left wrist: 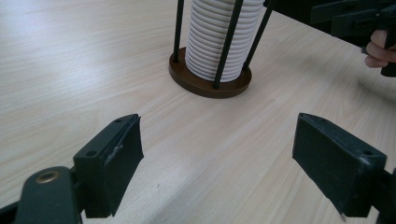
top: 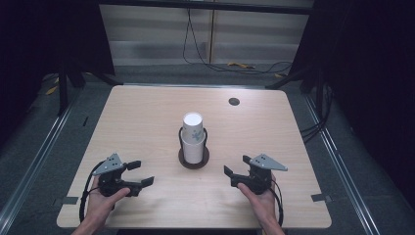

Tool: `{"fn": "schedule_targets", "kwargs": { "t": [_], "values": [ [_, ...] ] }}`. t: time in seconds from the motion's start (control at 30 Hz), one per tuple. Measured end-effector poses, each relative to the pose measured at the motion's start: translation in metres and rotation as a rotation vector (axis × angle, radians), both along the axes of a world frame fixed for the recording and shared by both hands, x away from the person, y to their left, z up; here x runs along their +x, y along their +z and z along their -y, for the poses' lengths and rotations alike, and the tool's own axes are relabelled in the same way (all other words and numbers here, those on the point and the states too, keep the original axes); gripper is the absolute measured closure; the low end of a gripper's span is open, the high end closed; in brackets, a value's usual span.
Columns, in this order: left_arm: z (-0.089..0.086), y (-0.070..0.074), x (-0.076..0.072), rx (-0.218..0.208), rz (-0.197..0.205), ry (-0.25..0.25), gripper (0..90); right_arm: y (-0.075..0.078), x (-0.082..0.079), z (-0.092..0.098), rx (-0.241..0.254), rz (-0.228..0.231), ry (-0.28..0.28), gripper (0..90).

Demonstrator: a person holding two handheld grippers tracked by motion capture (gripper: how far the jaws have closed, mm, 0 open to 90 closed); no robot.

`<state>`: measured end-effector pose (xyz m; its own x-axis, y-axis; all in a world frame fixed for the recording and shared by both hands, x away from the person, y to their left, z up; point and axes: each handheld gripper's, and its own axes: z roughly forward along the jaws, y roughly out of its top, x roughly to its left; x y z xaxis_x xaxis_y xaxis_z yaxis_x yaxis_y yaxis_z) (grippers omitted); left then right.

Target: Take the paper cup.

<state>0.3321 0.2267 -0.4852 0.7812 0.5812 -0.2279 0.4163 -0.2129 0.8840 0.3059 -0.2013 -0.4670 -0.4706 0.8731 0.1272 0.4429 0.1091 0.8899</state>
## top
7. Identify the dark curtain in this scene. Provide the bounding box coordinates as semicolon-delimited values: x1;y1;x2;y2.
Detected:
0;0;115;151
288;0;415;210

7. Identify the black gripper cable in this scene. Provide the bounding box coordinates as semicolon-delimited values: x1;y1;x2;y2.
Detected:
269;178;285;227
78;161;106;225

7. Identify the black floor cable bundle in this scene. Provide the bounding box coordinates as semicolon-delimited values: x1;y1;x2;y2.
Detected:
299;81;335;144

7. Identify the black metal stand leg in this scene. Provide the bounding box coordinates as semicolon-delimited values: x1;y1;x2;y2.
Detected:
264;67;309;90

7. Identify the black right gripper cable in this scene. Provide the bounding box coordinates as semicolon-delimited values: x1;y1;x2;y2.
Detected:
269;178;285;227

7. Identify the person's left hand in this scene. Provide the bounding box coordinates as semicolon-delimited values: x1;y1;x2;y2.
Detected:
85;175;131;226

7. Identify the black wire cup holder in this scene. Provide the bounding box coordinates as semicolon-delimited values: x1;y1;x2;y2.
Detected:
177;126;210;170

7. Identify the black overhead bar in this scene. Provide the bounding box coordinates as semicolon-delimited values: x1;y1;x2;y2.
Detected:
97;0;315;16

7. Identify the person's right hand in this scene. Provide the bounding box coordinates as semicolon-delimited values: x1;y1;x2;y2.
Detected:
237;174;279;227

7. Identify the black hanging wall cable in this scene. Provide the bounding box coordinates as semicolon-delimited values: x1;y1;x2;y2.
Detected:
181;8;294;75

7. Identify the black metal stand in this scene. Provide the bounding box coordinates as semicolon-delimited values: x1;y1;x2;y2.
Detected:
56;60;86;118

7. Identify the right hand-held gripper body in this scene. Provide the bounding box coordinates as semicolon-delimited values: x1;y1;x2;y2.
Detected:
243;154;289;196

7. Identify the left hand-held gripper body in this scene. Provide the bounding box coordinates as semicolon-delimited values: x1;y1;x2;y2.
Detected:
92;153;142;198

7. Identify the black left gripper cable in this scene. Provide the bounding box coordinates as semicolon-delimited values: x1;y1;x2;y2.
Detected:
78;161;106;225

